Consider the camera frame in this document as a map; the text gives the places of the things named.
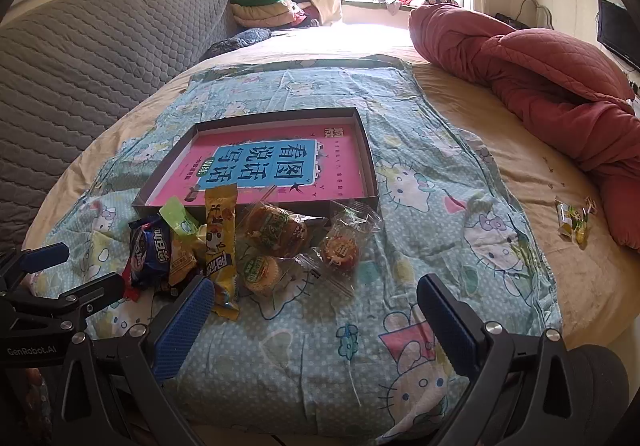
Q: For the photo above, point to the stack of folded blankets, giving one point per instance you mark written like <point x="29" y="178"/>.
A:
<point x="275" y="14"/>

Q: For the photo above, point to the clear red pastry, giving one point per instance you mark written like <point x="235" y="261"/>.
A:
<point x="336" y="256"/>

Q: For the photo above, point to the red quilted duvet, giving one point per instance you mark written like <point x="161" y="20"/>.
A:
<point x="565" y="91"/>

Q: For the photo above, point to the blue Oreo cookie packet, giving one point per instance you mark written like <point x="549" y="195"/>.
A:
<point x="148" y="263"/>

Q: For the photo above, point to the small yellow green wrapper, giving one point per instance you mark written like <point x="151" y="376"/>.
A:
<point x="573" y="221"/>

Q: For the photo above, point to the grey quilted headboard cover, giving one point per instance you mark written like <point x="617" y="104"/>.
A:
<point x="71" y="68"/>

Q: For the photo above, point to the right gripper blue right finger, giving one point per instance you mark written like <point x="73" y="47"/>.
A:
<point x="439" y="308"/>

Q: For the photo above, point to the pink and blue book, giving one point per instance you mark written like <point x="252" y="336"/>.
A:
<point x="265" y="168"/>

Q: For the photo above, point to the small green label cake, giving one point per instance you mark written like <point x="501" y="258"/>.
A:
<point x="264" y="276"/>

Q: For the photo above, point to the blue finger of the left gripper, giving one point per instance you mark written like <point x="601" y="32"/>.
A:
<point x="38" y="260"/>

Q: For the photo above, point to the tall yellow snack packet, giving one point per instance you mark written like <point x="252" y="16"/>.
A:
<point x="221" y="268"/>

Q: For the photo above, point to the green snack packet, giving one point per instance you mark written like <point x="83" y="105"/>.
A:
<point x="187" y="228"/>

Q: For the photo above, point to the dark floral pillow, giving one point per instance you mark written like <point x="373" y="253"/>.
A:
<point x="246" y="38"/>

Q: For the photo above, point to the beige bed sheet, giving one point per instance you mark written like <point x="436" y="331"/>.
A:
<point x="598" y="285"/>

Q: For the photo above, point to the clear bread bun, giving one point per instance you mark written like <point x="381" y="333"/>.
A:
<point x="278" y="231"/>

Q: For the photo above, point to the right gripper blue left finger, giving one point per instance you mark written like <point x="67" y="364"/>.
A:
<point x="175" y="328"/>

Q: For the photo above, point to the black flat television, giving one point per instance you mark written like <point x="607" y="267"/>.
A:
<point x="618" y="33"/>

